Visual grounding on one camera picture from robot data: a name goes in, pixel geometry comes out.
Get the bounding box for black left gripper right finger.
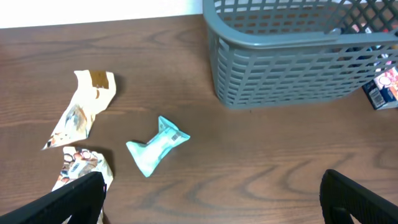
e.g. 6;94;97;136
320;169;397;224

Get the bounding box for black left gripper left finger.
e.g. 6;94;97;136
1;172;106;224

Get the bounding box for colourful tissue pack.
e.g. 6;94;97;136
329;21;398;111

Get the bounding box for grey plastic basket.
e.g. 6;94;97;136
203;0;397;109

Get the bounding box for cream brown snack bag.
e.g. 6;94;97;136
52;146;114;191

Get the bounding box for teal snack wrapper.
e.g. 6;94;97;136
126;116;190;177

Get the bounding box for cream crumpled snack bag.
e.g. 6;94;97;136
43;70;116;150

